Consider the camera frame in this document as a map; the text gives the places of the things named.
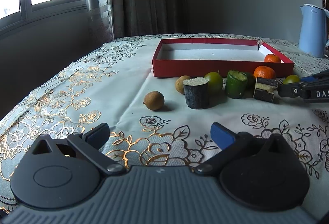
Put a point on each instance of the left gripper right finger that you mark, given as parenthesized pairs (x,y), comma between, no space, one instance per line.
(232,145)

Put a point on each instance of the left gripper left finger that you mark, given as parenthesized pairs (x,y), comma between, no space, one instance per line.
(88,146)

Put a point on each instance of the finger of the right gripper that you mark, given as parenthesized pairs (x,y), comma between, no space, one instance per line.
(292,90)
(318,76)

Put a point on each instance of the green tomato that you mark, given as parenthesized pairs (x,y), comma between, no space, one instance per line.
(291,79)
(215,82)

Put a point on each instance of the dark sugarcane piece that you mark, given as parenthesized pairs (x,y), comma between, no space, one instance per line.
(264,89)
(196,92)

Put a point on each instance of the orange mandarin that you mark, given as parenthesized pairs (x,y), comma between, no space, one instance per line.
(264,72)
(272,58)

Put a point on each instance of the green cucumber piece cut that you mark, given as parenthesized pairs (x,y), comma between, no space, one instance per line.
(236,84)

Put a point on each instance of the brown longan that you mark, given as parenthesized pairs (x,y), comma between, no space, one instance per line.
(154,100)
(179,84)

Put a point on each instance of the light blue electric kettle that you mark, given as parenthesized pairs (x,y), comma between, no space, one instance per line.
(313,36)

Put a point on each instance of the floral white tablecloth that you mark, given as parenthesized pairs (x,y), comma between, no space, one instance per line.
(109,85)

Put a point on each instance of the red shallow cardboard box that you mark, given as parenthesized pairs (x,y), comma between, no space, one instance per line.
(196,57)

